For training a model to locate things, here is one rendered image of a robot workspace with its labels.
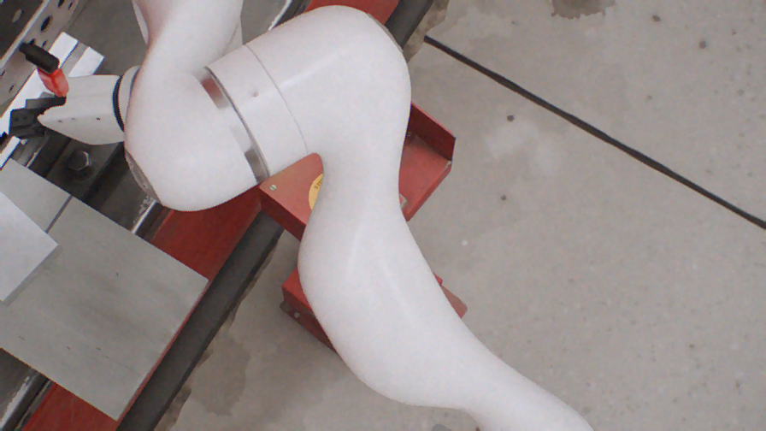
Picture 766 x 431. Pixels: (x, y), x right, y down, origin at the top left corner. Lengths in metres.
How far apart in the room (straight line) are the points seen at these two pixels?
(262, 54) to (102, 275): 0.62
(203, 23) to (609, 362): 1.63
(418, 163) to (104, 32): 0.43
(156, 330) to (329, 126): 0.60
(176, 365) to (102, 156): 0.86
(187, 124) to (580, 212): 1.70
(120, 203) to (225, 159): 0.74
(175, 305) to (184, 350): 0.96
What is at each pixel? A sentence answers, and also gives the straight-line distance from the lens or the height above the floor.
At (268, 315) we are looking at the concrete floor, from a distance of 2.90.
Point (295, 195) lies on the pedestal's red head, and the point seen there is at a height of 0.78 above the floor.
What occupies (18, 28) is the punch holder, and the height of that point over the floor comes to 1.27.
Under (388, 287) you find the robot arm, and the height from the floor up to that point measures 1.51.
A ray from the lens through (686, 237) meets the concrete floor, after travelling 2.97.
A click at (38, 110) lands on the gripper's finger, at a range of 1.90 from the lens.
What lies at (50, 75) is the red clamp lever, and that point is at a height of 1.21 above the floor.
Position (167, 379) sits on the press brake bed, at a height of 0.05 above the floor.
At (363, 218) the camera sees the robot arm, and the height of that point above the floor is 1.54.
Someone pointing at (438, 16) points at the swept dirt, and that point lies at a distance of 3.04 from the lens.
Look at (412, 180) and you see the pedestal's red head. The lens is 2.21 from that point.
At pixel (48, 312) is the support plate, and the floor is 1.00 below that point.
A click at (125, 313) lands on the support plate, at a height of 1.00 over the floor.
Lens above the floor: 2.83
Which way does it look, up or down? 75 degrees down
